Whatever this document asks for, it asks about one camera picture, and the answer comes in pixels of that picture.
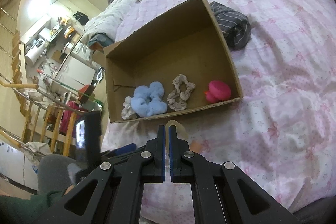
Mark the cream white scrunchie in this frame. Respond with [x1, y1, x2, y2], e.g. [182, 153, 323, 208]
[121, 96, 137, 121]

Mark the beige lace scrunchie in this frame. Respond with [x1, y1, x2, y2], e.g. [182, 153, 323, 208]
[166, 74, 196, 111]

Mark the dark striped cloth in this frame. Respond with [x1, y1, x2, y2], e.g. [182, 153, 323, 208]
[210, 2, 251, 51]

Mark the light blue fluffy scrunchie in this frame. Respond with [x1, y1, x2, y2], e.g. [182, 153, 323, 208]
[130, 81, 167, 118]

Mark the white floral duvet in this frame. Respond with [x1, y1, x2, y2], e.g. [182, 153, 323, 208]
[81, 0, 138, 44]

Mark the brown cardboard box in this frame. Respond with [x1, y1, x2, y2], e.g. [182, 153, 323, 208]
[104, 0, 243, 123]

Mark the pink patterned quilt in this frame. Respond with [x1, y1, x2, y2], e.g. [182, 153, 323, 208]
[117, 0, 335, 223]

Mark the wooden stair railing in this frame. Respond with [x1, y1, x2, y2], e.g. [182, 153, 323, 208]
[0, 29, 79, 156]

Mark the white washing machine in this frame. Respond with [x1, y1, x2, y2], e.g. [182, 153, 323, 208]
[66, 42, 91, 62]

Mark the pink rubber toy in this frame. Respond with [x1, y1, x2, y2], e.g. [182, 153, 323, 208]
[205, 80, 232, 103]

